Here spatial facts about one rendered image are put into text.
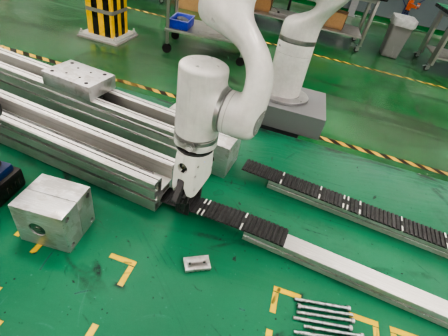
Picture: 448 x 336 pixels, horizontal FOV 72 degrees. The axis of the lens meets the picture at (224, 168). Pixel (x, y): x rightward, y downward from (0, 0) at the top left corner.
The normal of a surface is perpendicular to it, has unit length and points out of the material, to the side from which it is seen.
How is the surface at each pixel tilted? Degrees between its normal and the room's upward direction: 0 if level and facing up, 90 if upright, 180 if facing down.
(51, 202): 0
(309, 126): 90
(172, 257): 0
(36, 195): 0
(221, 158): 90
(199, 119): 94
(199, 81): 90
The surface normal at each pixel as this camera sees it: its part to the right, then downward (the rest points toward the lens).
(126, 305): 0.15, -0.76
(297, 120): -0.28, 0.57
